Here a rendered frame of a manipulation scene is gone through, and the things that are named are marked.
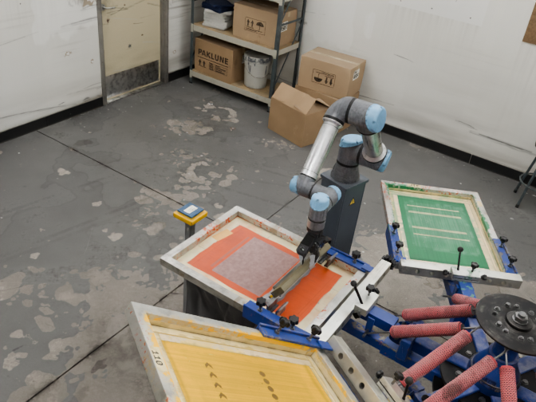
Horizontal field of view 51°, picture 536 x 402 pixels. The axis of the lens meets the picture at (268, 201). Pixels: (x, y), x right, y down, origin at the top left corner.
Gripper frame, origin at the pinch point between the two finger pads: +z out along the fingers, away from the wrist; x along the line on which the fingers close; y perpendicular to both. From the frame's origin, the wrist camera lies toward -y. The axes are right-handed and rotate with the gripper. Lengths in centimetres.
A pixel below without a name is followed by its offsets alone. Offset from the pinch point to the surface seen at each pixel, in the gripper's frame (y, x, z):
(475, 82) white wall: 380, 31, 25
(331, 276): 16.8, -6.3, 13.7
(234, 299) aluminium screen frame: -28.5, 17.0, 10.4
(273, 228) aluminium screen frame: 25.6, 33.3, 10.4
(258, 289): -13.6, 14.6, 13.8
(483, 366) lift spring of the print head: -21, -81, -15
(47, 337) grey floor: -40, 140, 110
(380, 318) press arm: -2.6, -38.8, 5.0
